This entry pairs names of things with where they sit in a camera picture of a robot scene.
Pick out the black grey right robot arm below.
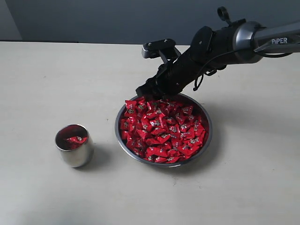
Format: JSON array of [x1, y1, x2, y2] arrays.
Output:
[[136, 7, 300, 99]]

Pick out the red candies inside cup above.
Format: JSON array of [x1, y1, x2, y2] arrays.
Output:
[[55, 126, 88, 150]]

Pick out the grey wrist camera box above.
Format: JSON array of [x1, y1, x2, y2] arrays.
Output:
[[142, 38, 181, 64]]

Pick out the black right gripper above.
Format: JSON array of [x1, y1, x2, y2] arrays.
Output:
[[135, 50, 211, 100]]

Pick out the pile of red candies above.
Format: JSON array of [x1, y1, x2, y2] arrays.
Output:
[[120, 97, 208, 164]]

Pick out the black camera cable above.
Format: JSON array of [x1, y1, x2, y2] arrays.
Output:
[[193, 50, 237, 92]]

